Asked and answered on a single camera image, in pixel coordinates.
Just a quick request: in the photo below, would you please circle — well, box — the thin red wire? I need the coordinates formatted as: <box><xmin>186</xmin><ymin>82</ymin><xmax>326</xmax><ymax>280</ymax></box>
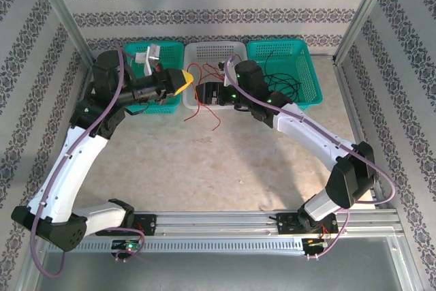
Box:
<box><xmin>188</xmin><ymin>62</ymin><xmax>205</xmax><ymax>82</ymax></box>
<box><xmin>202</xmin><ymin>62</ymin><xmax>225</xmax><ymax>80</ymax></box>
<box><xmin>202</xmin><ymin>103</ymin><xmax>222</xmax><ymax>132</ymax></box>
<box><xmin>183</xmin><ymin>102</ymin><xmax>205</xmax><ymax>122</ymax></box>

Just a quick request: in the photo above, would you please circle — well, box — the thin black wire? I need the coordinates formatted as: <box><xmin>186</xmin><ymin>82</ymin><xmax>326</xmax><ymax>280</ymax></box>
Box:
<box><xmin>262</xmin><ymin>72</ymin><xmax>302</xmax><ymax>102</ymax></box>
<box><xmin>264</xmin><ymin>48</ymin><xmax>300</xmax><ymax>94</ymax></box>

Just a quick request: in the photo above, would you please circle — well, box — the teal plastic basket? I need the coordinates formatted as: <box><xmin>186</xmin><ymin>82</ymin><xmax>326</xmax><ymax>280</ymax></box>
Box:
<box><xmin>123</xmin><ymin>41</ymin><xmax>187</xmax><ymax>115</ymax></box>
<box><xmin>245</xmin><ymin>39</ymin><xmax>324</xmax><ymax>112</ymax></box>

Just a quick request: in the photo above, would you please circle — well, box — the white plastic basket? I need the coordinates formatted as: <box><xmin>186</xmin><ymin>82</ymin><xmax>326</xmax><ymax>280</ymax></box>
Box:
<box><xmin>183</xmin><ymin>41</ymin><xmax>253</xmax><ymax>111</ymax></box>

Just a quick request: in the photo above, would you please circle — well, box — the small controller circuit board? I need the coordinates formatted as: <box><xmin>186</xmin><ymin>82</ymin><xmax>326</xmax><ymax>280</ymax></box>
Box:
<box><xmin>111</xmin><ymin>239</ymin><xmax>142</xmax><ymax>251</ymax></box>
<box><xmin>302</xmin><ymin>237</ymin><xmax>332</xmax><ymax>248</ymax></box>

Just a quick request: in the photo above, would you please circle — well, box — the aluminium table side rail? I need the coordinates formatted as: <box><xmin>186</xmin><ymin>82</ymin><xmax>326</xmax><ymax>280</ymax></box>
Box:
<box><xmin>50</xmin><ymin>62</ymin><xmax>99</xmax><ymax>212</ymax></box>
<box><xmin>333</xmin><ymin>61</ymin><xmax>388</xmax><ymax>205</ymax></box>

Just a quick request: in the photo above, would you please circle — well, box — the aluminium frame post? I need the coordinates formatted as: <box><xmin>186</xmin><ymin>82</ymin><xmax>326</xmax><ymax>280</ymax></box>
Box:
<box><xmin>332</xmin><ymin>0</ymin><xmax>399</xmax><ymax>65</ymax></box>
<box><xmin>29</xmin><ymin>0</ymin><xmax>99</xmax><ymax>69</ymax></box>

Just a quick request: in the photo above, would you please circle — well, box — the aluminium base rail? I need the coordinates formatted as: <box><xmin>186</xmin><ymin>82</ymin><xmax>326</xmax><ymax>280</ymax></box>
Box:
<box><xmin>95</xmin><ymin>207</ymin><xmax>399</xmax><ymax>237</ymax></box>

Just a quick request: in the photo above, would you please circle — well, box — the slotted metal cable duct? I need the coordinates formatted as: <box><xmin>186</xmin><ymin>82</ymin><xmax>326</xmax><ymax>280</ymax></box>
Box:
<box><xmin>47</xmin><ymin>238</ymin><xmax>306</xmax><ymax>254</ymax></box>

